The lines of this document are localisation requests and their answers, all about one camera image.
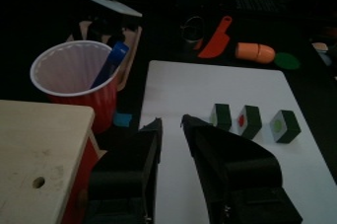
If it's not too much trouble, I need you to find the orange toy carrot green top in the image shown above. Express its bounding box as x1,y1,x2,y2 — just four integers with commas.
235,41,303,71

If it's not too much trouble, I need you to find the round dark wire holder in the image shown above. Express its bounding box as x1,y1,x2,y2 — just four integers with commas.
179,15,208,43

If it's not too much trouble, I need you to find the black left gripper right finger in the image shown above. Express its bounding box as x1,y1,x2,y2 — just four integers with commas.
179,113,305,224

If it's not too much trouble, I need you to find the orange-red toy knife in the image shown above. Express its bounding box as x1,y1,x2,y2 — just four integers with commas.
196,15,235,60

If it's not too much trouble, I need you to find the small blue block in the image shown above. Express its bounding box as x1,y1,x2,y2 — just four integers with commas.
114,112,135,128

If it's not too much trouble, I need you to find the red plastic cup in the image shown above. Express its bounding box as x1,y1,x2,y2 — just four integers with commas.
30,38,130,136

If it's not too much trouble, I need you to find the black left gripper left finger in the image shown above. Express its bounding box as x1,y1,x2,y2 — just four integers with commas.
83,116,165,224

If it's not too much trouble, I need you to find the red wooden drawer box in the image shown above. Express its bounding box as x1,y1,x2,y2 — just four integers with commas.
0,99,110,224

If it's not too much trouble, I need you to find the white cutting board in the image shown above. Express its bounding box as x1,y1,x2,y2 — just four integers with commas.
138,59,337,224

